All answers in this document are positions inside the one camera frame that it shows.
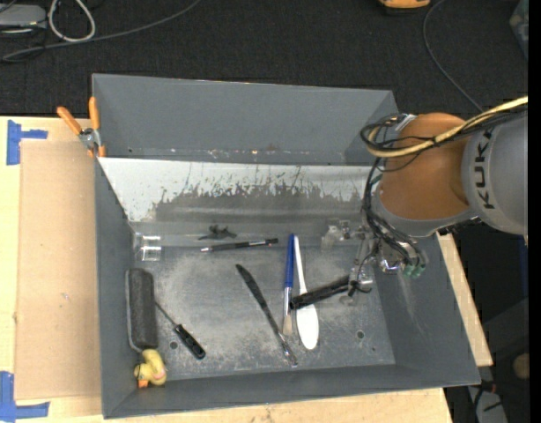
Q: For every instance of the white plastic spoon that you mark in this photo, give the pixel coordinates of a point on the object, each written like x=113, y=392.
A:
x=307, y=324

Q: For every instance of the brown cardboard board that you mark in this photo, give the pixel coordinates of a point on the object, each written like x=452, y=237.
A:
x=54, y=271

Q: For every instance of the thin black pen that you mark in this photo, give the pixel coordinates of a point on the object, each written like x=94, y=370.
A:
x=239, y=245

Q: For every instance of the black marker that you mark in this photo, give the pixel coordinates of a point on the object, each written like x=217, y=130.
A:
x=319, y=292

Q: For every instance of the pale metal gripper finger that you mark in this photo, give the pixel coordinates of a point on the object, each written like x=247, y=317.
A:
x=363, y=275
x=360, y=288

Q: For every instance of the grey metal bin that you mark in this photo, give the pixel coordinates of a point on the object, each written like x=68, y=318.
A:
x=235, y=315

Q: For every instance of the small black clip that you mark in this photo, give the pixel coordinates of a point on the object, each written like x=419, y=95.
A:
x=217, y=232

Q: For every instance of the black foam cylinder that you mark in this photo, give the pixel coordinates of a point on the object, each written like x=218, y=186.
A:
x=143, y=309

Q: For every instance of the clear plastic cube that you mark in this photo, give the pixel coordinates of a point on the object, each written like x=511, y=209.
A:
x=148, y=247

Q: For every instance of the black knife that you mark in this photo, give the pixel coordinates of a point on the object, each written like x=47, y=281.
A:
x=261, y=302

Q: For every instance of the yellow rubber duck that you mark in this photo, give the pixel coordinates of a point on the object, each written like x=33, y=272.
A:
x=150, y=370

